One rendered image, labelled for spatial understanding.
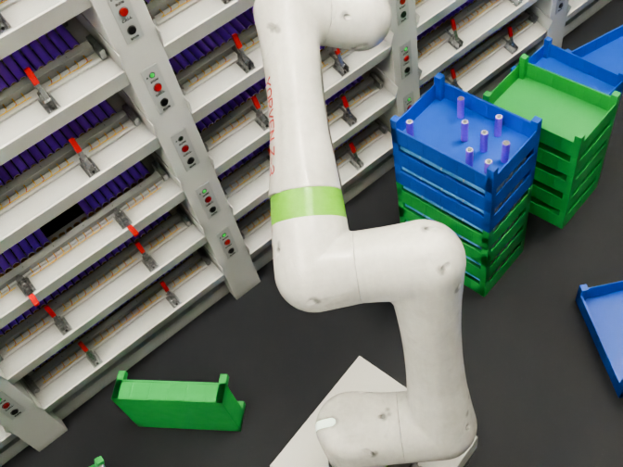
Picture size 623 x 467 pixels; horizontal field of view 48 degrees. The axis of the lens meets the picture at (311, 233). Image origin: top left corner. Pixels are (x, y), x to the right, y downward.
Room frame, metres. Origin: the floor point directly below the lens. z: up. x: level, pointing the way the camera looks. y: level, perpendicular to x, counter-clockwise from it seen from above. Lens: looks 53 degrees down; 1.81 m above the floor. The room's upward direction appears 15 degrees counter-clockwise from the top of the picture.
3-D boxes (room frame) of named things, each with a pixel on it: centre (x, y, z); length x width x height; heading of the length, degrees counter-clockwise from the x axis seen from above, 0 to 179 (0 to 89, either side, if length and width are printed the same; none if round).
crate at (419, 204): (1.15, -0.43, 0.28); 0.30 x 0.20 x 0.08; 35
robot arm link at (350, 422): (0.49, 0.01, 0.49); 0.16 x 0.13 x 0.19; 79
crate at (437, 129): (1.15, -0.43, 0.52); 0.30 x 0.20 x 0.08; 35
